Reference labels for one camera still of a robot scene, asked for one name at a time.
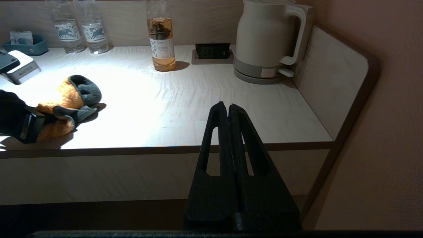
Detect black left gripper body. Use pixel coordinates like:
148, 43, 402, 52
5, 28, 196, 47
0, 89, 45, 144

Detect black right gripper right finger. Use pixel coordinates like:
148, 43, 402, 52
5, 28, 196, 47
229, 103, 301, 231

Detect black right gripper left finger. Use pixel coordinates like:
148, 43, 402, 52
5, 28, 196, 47
184, 101, 240, 231

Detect orange and grey cleaning cloth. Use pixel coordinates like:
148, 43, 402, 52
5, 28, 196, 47
36, 74, 103, 142

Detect small blue-grey tray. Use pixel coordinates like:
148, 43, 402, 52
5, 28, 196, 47
3, 35, 49, 56

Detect pale sachet packet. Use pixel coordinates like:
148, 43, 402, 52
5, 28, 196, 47
9, 31, 33, 45

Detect clear water bottle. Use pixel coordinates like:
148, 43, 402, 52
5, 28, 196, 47
45, 0, 85, 54
73, 0, 109, 55

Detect grey kettle base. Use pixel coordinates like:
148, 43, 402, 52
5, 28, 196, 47
233, 56, 295, 85

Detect black recessed power socket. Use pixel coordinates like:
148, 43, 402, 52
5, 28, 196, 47
195, 43, 231, 60

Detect amber tea plastic bottle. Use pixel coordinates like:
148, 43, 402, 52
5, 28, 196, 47
146, 0, 176, 72

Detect cream electric kettle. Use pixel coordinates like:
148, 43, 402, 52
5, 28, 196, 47
235, 0, 314, 66

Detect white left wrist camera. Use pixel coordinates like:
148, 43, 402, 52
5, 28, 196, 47
0, 50, 42, 85

